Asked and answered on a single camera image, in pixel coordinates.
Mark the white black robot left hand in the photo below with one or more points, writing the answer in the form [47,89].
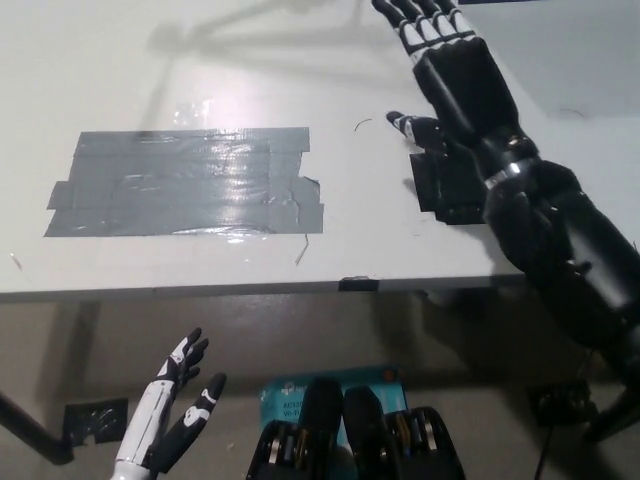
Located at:
[150,420]

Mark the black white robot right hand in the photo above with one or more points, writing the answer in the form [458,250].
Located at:
[465,85]

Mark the black floor tape patch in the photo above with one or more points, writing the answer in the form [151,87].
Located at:
[95,420]
[562,402]

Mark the black tape patch on table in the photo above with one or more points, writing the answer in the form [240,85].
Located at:
[452,192]

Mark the dark panel behind table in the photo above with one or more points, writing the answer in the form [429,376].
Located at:
[550,2]

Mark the black table leg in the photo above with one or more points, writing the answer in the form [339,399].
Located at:
[30,427]

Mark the small black tape strip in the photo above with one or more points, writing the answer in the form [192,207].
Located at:
[358,283]

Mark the teal cardboard router box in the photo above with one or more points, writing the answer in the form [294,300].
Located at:
[387,385]

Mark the grey duct tape patch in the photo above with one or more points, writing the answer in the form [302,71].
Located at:
[175,185]

